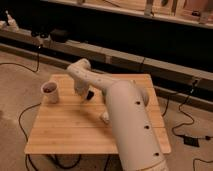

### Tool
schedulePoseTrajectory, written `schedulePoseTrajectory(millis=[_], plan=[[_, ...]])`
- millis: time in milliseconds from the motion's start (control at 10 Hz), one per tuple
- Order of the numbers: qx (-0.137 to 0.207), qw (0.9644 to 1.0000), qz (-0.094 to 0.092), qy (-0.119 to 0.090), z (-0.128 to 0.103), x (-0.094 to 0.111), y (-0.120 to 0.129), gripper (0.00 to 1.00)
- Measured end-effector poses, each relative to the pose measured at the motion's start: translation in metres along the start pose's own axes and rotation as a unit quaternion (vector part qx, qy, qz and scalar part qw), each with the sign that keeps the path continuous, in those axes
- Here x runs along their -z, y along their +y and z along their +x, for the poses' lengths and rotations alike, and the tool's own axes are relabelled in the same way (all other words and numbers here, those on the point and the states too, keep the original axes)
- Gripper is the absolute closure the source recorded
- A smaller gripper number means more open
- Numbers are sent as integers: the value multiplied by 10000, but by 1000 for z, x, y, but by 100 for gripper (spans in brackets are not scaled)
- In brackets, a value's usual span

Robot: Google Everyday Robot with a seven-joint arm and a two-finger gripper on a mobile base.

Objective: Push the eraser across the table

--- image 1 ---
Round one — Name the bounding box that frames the white cup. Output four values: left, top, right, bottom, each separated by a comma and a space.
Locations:
41, 81, 59, 104

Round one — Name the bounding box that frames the black power adapter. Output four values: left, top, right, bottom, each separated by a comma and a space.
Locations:
183, 136, 199, 147

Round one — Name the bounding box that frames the black box on ledge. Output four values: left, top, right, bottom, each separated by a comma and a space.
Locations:
50, 29, 69, 43

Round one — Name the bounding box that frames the black cable floor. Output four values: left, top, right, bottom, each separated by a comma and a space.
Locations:
0, 44, 43, 171
162, 79, 213, 140

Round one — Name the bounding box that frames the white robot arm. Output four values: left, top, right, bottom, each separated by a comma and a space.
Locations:
67, 59, 169, 171

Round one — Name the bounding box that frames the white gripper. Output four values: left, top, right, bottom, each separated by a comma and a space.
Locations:
74, 79, 94, 100

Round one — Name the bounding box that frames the black cable left floor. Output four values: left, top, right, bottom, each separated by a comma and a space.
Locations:
0, 44, 43, 171

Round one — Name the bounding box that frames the black cable right floor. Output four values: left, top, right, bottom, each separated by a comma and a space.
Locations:
162, 79, 213, 140

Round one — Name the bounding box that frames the wooden table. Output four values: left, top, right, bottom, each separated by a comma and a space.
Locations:
23, 73, 172, 155

